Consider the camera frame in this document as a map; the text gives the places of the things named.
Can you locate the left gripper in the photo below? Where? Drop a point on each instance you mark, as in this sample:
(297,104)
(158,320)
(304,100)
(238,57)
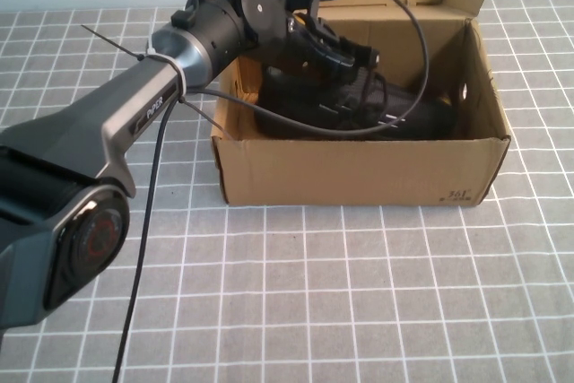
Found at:
(300,51)

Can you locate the black knit sneaker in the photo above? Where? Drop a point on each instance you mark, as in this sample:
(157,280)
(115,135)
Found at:
(403,109)

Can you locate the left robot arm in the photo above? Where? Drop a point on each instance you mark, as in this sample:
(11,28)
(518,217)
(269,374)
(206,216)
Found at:
(67,154)

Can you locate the brown cardboard shoe box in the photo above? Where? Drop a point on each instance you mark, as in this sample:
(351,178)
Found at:
(359,172)

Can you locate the grey white checked tablecloth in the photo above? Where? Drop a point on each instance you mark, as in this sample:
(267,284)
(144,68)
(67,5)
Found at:
(359,289)

